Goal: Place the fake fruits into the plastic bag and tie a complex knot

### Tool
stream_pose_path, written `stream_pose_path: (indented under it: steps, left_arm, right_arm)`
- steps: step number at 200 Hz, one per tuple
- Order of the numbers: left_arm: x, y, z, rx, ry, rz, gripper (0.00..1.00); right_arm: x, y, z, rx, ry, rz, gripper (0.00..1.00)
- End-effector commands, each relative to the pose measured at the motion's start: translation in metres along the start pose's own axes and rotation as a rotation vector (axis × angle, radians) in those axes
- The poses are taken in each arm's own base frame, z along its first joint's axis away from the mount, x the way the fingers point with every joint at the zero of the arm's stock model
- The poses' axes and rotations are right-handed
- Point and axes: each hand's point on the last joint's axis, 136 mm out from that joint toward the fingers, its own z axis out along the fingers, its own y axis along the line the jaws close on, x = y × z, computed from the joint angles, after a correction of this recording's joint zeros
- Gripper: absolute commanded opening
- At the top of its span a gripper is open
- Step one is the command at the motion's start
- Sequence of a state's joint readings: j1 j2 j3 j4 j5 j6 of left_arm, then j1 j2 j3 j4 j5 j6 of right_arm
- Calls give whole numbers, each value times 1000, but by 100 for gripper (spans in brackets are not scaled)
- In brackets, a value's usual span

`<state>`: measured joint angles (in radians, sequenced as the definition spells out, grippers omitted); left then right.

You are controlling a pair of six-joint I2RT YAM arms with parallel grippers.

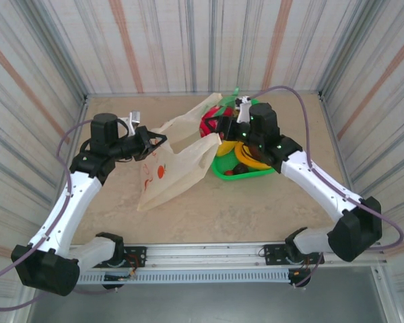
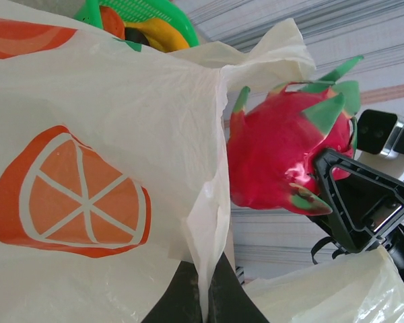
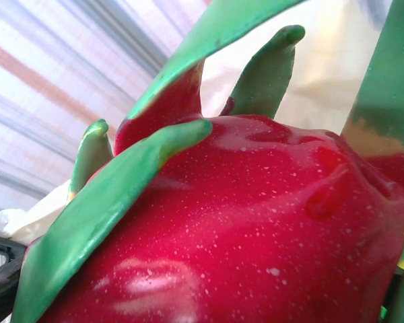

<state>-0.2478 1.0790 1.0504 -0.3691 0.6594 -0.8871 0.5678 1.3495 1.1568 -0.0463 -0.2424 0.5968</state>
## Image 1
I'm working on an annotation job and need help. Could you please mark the red fake fruit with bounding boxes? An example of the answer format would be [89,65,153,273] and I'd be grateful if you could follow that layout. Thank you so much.
[199,105,235,139]

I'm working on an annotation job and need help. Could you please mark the cream plastic bag orange print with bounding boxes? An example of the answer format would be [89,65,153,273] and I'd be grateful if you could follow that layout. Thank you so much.
[137,92,224,213]

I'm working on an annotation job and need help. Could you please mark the green plastic basket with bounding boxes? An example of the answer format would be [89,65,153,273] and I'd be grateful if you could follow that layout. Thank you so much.
[211,86,277,182]

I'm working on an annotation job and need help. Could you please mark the yellow fake mango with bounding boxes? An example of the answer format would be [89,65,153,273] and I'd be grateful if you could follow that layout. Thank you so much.
[216,141,239,157]

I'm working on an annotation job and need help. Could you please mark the yellow fake banana bunch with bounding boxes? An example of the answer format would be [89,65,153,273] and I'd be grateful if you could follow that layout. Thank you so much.
[234,141,273,171]

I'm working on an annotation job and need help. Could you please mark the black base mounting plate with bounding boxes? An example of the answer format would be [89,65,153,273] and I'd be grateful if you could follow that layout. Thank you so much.
[262,244,290,266]
[123,246,148,269]

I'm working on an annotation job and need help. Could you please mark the grey metal panel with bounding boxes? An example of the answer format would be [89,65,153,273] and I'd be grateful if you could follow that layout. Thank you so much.
[26,265,393,323]

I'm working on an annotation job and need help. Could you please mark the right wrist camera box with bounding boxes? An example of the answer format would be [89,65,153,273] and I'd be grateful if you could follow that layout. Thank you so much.
[236,96,253,124]

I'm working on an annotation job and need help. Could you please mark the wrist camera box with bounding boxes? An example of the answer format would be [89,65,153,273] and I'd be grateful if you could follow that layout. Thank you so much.
[236,96,253,124]
[121,111,142,137]

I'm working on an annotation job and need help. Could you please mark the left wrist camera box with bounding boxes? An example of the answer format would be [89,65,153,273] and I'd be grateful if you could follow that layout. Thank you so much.
[121,111,142,137]

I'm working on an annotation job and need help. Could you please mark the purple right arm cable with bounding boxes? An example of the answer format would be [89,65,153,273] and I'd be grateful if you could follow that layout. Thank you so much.
[252,86,404,289]

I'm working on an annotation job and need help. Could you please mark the aluminium mounting rail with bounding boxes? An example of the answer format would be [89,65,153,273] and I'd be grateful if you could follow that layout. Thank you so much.
[67,241,390,270]

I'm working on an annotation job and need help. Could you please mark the slotted grey cable duct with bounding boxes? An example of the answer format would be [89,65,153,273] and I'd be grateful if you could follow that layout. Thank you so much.
[77,271,290,286]

